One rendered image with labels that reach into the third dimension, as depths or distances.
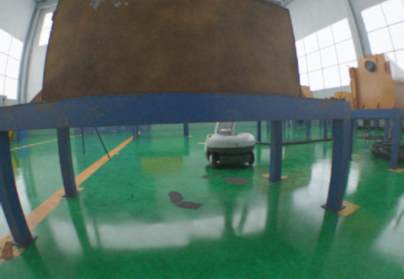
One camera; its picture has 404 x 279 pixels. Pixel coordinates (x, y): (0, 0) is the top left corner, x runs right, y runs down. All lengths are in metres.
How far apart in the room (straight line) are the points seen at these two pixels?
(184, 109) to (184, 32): 0.42
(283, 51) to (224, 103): 0.57
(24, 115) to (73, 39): 0.42
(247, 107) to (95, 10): 0.84
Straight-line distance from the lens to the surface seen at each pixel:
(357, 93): 2.83
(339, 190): 1.18
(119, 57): 0.85
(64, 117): 0.68
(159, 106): 0.60
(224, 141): 1.94
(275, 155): 1.60
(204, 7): 0.99
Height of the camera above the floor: 0.55
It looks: 3 degrees down
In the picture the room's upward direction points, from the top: 2 degrees counter-clockwise
